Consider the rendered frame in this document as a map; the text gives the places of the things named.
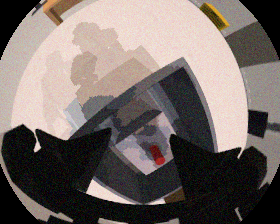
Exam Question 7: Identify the red peg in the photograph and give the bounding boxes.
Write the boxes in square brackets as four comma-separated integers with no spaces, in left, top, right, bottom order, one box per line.
[149,145,165,165]

